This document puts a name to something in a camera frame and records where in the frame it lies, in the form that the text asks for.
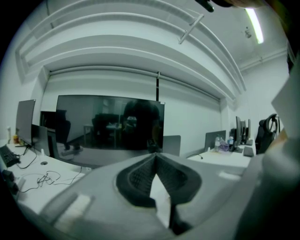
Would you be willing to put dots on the large black monitor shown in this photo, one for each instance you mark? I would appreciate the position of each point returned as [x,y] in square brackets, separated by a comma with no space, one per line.
[93,110]

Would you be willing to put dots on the white wall conduit pipe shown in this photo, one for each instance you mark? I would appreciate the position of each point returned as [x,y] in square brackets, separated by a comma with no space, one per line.
[262,59]

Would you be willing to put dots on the purple mesh bag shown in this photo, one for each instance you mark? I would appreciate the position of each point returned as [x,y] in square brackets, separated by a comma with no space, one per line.
[224,146]

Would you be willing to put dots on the long ceiling light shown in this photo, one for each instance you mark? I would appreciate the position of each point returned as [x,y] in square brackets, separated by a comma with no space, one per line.
[254,25]

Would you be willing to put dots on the black keyboard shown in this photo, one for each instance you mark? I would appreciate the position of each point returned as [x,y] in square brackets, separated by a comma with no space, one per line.
[8,155]

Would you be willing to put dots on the black side monitor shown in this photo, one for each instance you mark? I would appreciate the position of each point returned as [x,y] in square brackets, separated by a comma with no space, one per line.
[239,133]
[248,130]

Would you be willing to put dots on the grey desk divider panel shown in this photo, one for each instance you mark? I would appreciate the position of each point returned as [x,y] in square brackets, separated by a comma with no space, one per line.
[39,139]
[212,139]
[172,145]

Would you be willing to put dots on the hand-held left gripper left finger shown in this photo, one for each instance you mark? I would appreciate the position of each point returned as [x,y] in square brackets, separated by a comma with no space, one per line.
[98,187]

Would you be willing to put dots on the black power adapter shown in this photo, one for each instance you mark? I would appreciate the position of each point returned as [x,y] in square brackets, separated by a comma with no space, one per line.
[7,175]
[13,186]

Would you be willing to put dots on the black office chair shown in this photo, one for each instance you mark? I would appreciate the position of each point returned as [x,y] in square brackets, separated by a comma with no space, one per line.
[264,138]

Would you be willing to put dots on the dark compact keyboard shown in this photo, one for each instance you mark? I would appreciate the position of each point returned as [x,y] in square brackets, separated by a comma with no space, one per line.
[248,151]

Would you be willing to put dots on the slim white bottle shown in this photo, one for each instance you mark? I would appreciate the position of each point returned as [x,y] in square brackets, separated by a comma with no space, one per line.
[9,134]

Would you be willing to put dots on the blue capped bottle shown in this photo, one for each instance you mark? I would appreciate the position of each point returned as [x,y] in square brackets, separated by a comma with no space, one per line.
[231,141]

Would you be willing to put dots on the small black monitor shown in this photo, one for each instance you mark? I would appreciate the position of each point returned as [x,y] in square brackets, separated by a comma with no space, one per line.
[24,122]

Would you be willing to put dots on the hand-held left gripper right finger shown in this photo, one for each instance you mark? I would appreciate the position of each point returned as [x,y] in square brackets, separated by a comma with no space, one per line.
[211,187]

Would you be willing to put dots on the white ceiling pipe bracket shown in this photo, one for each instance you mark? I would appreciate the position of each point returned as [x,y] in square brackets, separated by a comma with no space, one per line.
[191,28]

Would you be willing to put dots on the ceiling sprinkler fitting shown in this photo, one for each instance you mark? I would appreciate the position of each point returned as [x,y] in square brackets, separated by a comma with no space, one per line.
[247,33]

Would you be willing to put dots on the clear water bottle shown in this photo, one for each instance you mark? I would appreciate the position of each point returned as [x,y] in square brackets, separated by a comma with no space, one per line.
[217,143]

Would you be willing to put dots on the white roller blind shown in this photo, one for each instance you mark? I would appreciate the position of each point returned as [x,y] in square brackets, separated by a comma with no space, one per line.
[189,112]
[100,82]

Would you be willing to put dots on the small orange items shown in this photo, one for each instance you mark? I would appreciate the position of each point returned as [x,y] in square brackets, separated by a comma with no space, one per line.
[15,140]

